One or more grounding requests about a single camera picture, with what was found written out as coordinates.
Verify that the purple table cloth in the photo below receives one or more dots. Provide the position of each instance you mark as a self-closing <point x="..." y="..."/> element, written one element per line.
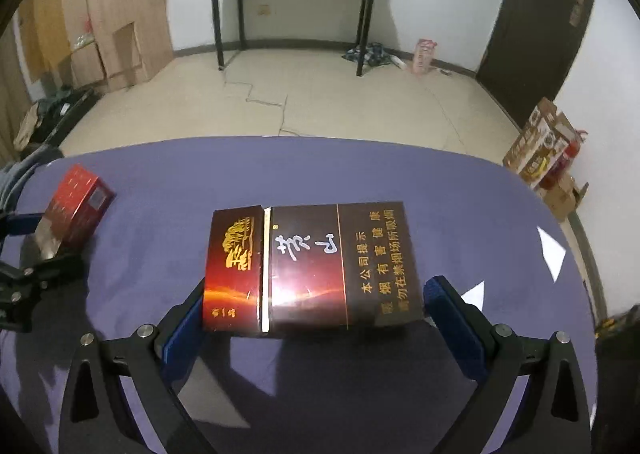
<point x="380" y="391"/>

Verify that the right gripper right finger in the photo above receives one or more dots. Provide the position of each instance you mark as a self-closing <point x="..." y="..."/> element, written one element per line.
<point x="553" y="414"/>

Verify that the dark brown door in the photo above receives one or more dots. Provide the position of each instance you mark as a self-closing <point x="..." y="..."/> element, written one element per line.
<point x="530" y="52"/>

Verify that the black tray on floor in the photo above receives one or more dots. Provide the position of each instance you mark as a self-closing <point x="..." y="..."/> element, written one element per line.
<point x="51" y="119"/>

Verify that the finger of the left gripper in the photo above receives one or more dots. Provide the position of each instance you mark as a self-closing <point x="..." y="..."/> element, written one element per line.
<point x="61" y="269"/>
<point x="12" y="224"/>

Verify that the dark red cigarette carton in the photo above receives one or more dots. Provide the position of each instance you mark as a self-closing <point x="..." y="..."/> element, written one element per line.
<point x="293" y="268"/>

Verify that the printed cardboard box by wall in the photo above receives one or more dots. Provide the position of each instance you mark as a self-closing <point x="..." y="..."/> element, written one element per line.
<point x="547" y="138"/>

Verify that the dark cloth pile on floor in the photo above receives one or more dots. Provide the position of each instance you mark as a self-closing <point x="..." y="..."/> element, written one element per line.
<point x="375" y="55"/>

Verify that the white paper triangle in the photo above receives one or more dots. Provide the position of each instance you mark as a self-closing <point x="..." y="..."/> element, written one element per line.
<point x="552" y="252"/>
<point x="475" y="296"/>

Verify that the stacked brown cardboard boxes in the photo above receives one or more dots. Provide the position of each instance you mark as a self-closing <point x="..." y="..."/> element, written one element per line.
<point x="112" y="44"/>

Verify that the small brown cardboard box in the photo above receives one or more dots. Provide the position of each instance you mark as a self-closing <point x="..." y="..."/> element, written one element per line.
<point x="565" y="197"/>

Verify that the pink bag on floor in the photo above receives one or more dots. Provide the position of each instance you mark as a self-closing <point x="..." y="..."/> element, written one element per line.
<point x="423" y="56"/>

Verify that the grey blanket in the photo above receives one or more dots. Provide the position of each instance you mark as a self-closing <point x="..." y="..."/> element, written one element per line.
<point x="14" y="175"/>

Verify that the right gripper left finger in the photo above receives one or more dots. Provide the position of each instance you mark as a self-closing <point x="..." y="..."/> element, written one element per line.
<point x="96" y="417"/>

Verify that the red box with gold print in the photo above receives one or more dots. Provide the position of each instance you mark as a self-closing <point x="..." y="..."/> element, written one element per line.
<point x="73" y="214"/>

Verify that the red bag by wall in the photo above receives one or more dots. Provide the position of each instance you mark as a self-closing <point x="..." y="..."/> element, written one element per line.
<point x="564" y="162"/>

